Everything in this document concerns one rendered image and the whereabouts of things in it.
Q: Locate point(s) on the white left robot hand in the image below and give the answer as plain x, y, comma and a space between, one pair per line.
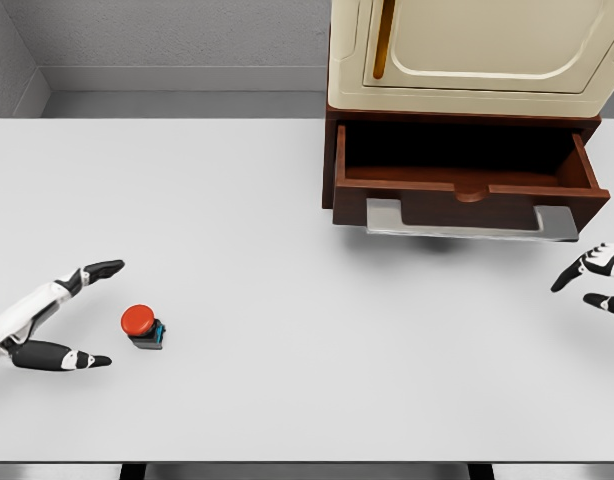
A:
22, 315

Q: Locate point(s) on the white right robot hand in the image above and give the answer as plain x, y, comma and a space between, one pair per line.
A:
604, 262

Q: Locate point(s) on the brown wooden drawer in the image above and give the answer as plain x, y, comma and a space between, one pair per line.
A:
467, 200

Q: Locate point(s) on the cream and brown cabinet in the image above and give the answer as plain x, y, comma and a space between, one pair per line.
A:
467, 55

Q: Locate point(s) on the red push-button switch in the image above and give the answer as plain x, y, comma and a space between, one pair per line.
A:
139, 324

